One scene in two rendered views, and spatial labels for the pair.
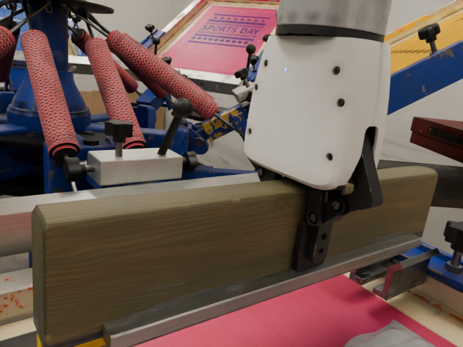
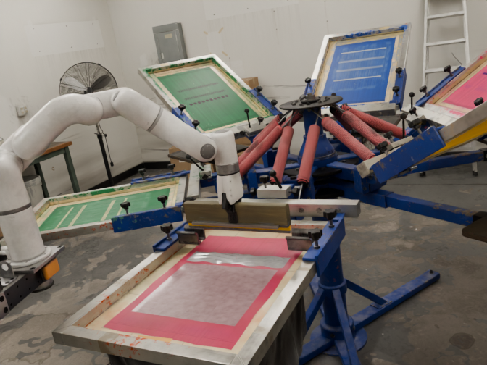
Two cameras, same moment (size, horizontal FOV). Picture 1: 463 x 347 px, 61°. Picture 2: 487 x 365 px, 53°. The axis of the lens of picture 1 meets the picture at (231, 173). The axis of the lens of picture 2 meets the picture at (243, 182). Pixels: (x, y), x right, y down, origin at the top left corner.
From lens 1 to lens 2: 156 cm
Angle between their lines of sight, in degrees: 63
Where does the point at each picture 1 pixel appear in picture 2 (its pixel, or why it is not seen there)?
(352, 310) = (285, 252)
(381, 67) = (222, 181)
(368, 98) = (220, 187)
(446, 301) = not seen: hidden behind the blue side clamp
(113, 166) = (260, 192)
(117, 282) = (193, 214)
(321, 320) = (272, 250)
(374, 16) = (221, 171)
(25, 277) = not seen: hidden behind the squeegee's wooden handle
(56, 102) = (277, 161)
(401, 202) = (267, 213)
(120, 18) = not seen: outside the picture
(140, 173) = (269, 195)
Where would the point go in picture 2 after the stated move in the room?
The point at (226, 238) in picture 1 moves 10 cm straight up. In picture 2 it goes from (211, 211) to (206, 183)
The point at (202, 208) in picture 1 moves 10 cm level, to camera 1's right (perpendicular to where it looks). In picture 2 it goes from (204, 204) to (216, 211)
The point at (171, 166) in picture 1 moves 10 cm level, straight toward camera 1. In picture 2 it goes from (281, 193) to (261, 201)
